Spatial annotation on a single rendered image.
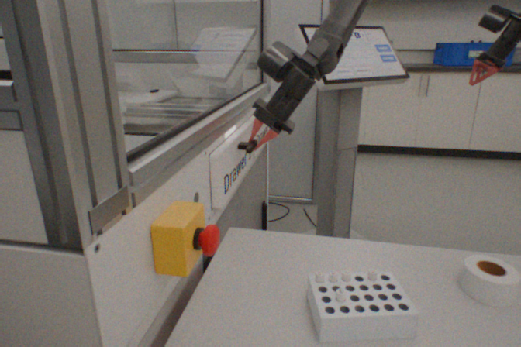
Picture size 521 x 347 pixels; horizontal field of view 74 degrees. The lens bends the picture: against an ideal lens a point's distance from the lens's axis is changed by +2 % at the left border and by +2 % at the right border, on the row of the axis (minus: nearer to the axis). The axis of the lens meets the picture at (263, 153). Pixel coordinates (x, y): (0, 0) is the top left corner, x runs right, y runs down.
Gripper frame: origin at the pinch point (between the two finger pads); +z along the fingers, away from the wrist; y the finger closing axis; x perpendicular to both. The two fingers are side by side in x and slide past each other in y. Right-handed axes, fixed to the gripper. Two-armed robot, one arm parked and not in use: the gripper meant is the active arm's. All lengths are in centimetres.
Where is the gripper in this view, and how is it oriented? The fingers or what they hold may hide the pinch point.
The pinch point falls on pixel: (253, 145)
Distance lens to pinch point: 77.9
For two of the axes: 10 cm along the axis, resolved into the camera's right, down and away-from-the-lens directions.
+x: -1.7, 2.9, -9.4
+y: -8.1, -5.9, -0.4
